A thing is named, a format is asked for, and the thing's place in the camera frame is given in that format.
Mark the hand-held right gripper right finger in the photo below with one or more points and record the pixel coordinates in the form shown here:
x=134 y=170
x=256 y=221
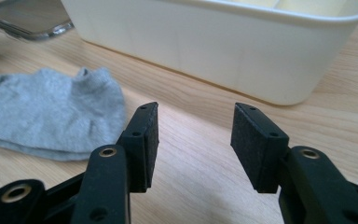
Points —
x=258 y=149

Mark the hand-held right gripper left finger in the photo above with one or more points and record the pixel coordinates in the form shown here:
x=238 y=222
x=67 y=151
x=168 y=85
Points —
x=140 y=149

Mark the grey sock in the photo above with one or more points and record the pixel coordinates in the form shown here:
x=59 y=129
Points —
x=49 y=112

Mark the white compartment storage box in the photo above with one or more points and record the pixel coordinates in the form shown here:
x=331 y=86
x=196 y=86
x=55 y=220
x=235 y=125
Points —
x=199 y=43

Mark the clear plastic lid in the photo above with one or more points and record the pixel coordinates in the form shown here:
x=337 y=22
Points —
x=28 y=15

